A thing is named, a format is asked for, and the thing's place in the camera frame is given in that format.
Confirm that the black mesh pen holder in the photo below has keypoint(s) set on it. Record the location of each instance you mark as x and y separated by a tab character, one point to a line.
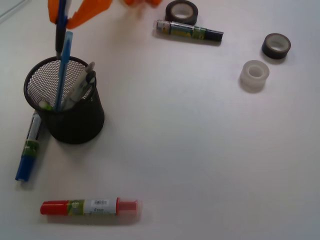
77	125

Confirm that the blue whiteboard marker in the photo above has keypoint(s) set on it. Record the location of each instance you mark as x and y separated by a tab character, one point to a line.
30	149

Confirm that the black tape roll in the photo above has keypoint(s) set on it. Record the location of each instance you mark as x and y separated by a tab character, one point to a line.
182	11
276	46

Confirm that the black tape roll top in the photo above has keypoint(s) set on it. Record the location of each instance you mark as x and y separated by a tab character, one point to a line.
182	11

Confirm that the clear tape roll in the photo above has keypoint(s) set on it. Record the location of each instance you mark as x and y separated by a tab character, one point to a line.
254	74

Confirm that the grey pen with dark tip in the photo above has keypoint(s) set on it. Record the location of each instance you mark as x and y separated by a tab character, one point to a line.
86	85

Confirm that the green mechanical pencil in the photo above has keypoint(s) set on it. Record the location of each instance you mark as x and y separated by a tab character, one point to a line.
45	105

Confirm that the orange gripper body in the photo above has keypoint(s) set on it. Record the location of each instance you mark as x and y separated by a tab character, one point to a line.
135	2

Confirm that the black whiteboard marker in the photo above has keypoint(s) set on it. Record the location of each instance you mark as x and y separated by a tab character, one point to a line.
187	31

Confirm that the red whiteboard marker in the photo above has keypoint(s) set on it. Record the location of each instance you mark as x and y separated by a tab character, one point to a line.
115	206

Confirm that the light blue capped pen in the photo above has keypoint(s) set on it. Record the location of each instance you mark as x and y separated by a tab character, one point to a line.
65	57

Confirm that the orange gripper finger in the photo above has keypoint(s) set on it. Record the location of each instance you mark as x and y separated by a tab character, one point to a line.
53	9
87	10

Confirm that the dark blue click pen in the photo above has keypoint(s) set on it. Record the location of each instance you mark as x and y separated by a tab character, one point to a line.
61	22

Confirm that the black tape roll right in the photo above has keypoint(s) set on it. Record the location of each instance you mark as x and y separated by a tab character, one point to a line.
276	46

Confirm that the white pen with silver clip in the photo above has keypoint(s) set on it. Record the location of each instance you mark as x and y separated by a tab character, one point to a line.
80	85

